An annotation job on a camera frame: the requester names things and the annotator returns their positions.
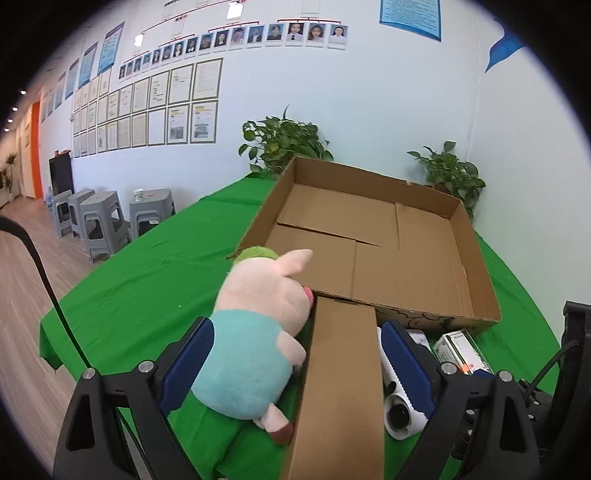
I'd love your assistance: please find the green and white medicine box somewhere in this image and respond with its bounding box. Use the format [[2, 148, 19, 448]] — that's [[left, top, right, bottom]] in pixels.
[[431, 330, 495, 377]]

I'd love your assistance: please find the wall of framed certificates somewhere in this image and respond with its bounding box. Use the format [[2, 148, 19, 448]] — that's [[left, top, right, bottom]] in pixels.
[[71, 58, 225, 159]]

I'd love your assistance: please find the white hair dryer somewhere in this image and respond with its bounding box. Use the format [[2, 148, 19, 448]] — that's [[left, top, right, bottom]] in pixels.
[[376, 325, 437, 441]]

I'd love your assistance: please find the tall potted plant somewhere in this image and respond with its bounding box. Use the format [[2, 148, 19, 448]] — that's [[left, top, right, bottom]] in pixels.
[[0, 151, 18, 195]]

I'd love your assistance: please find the narrow cardboard tray insert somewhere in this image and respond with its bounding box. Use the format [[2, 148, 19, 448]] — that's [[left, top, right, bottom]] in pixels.
[[279, 295, 386, 480]]

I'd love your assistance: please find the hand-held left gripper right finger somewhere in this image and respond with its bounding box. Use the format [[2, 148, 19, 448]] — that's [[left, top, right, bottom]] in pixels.
[[379, 320, 541, 480]]

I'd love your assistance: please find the row of portrait photos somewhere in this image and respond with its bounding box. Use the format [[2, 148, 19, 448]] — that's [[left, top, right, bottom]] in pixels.
[[117, 21, 349, 79]]

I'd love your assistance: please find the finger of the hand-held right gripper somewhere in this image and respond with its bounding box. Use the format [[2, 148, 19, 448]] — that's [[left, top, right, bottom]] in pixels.
[[453, 405, 482, 459]]

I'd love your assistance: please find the pig plush toy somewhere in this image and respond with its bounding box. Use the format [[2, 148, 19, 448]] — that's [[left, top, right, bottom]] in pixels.
[[190, 246, 318, 446]]

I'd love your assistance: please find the row of blue notice boards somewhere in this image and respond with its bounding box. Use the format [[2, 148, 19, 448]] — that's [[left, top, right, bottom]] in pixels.
[[39, 21, 126, 123]]

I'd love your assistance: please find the grey plastic stool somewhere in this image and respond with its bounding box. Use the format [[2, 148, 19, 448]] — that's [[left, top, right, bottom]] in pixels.
[[68, 188, 95, 241], [129, 188, 176, 243], [51, 189, 75, 238], [79, 191, 132, 264]]

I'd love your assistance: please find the bushy potted plant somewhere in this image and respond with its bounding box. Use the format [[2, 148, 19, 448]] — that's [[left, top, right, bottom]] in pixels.
[[238, 105, 334, 180]]

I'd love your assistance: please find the blue wall poster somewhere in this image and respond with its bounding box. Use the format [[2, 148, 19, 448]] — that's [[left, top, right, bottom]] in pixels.
[[379, 0, 443, 42]]

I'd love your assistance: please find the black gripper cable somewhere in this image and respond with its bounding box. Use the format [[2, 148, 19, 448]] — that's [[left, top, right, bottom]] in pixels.
[[529, 340, 581, 392], [0, 216, 95, 370]]

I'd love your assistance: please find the wall organisation chart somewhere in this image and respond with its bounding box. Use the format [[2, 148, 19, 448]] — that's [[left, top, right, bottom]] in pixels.
[[134, 0, 324, 47]]

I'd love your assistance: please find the small leafy potted plant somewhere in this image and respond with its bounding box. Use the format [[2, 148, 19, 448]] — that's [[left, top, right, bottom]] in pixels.
[[406, 141, 486, 220]]

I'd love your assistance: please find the blue wall decal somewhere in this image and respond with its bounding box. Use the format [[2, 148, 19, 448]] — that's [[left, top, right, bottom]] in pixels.
[[484, 21, 527, 73]]

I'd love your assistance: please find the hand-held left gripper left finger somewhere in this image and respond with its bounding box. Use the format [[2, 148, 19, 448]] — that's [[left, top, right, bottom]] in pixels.
[[54, 316, 218, 480]]

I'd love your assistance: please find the large cardboard box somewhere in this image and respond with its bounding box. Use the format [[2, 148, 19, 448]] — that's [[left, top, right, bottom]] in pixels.
[[233, 156, 502, 334]]

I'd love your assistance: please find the green tablecloth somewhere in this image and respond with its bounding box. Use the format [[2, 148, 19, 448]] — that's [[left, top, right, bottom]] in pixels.
[[39, 175, 561, 480]]

